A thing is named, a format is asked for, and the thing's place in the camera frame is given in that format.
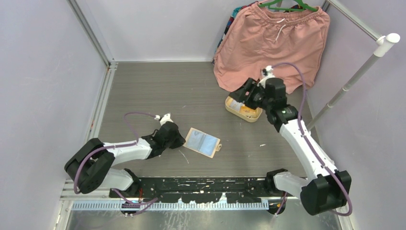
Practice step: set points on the white clothes rack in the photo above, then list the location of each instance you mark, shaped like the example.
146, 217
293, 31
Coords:
384, 44

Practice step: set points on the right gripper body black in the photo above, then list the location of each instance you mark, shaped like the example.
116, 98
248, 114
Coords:
259, 98

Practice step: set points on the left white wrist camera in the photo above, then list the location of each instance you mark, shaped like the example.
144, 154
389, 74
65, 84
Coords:
163, 119

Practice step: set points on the green clothes hanger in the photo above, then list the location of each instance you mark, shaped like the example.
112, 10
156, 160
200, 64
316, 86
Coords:
284, 6

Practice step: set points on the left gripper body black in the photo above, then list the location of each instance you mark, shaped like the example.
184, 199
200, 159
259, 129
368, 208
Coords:
175, 143

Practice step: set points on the beige leather card holder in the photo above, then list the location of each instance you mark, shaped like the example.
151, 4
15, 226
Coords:
202, 143

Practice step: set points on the yellow oval tray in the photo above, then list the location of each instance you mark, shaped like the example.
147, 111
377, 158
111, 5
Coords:
238, 114

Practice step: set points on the white card in tray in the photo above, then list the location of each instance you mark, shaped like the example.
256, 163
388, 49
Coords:
233, 104

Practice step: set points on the orange credit card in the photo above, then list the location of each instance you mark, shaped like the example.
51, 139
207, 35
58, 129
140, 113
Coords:
246, 111

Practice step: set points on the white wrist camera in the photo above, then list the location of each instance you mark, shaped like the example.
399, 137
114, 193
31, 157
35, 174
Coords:
267, 73
163, 119

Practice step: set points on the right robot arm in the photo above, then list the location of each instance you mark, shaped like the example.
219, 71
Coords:
325, 188

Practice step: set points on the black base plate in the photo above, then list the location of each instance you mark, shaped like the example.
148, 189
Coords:
200, 190

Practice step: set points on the pink shorts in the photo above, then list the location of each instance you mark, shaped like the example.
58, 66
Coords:
291, 42

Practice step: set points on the colourful garment behind shorts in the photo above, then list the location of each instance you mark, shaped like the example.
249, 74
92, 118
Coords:
230, 21

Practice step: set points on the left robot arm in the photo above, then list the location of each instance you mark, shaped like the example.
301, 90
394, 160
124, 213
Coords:
91, 167

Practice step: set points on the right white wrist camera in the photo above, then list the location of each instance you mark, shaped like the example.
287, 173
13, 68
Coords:
267, 73

